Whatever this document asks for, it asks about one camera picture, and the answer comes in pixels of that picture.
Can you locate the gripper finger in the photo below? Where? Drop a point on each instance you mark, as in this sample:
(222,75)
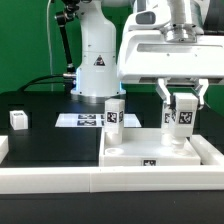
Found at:
(166,96)
(201,86)

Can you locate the white U-shaped obstacle fence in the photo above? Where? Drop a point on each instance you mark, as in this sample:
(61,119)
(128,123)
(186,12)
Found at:
(208,176)

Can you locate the white marker tag sheet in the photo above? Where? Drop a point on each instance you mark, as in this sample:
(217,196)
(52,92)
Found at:
(91,120)

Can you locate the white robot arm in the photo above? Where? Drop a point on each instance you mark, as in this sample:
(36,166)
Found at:
(92,32)

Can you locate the white square table top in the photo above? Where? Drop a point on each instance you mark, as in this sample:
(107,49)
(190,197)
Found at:
(142,147)

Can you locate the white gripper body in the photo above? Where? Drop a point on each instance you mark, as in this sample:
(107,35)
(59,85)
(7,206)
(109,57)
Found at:
(145,56)

